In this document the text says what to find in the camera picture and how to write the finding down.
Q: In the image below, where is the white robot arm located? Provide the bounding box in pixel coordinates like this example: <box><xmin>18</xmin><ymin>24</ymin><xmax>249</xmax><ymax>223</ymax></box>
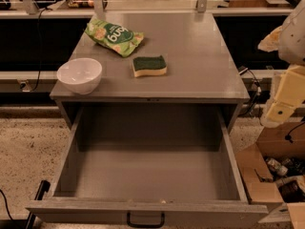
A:
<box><xmin>257</xmin><ymin>0</ymin><xmax>305</xmax><ymax>128</ymax></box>

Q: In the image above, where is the grey cabinet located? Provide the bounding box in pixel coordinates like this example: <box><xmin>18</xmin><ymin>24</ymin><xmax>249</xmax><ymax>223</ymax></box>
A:
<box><xmin>51</xmin><ymin>12</ymin><xmax>249</xmax><ymax>127</ymax></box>

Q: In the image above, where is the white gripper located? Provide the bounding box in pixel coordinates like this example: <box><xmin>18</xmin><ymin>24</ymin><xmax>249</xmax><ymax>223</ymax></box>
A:
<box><xmin>261</xmin><ymin>65</ymin><xmax>305</xmax><ymax>128</ymax></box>

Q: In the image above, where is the black cable left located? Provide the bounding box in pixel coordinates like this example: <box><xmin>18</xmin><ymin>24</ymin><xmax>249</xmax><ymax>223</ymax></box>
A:
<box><xmin>30</xmin><ymin>7</ymin><xmax>49</xmax><ymax>93</ymax></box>

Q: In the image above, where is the cardboard box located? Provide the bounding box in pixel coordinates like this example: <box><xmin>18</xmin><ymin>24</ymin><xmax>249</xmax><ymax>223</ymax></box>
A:
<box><xmin>235</xmin><ymin>122</ymin><xmax>305</xmax><ymax>229</ymax></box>

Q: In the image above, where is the white bowl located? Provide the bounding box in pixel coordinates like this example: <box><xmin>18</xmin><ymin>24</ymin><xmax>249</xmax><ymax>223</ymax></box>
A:
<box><xmin>56</xmin><ymin>58</ymin><xmax>102</xmax><ymax>94</ymax></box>

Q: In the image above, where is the green snack bag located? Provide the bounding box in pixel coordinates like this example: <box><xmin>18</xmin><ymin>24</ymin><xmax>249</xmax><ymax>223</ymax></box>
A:
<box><xmin>85</xmin><ymin>18</ymin><xmax>144</xmax><ymax>57</ymax></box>

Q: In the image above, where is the open grey top drawer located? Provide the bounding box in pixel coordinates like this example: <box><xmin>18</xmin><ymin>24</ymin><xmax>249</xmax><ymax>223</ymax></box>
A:
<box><xmin>27</xmin><ymin>103</ymin><xmax>268</xmax><ymax>227</ymax></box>

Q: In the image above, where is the black cables right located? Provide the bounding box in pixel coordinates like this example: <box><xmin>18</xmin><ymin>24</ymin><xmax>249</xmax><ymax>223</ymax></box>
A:
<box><xmin>237</xmin><ymin>65</ymin><xmax>263</xmax><ymax>116</ymax></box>

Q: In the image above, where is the black stand on floor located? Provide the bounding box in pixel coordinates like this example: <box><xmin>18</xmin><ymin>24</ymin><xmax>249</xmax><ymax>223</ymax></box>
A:
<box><xmin>0</xmin><ymin>179</ymin><xmax>51</xmax><ymax>229</ymax></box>

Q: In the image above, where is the green and yellow sponge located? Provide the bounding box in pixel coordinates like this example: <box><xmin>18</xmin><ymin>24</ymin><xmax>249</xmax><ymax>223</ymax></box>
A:
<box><xmin>132</xmin><ymin>55</ymin><xmax>167</xmax><ymax>77</ymax></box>

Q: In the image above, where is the black drawer handle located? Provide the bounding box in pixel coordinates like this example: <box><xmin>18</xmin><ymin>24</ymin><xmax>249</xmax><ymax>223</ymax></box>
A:
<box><xmin>126</xmin><ymin>212</ymin><xmax>166</xmax><ymax>229</ymax></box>

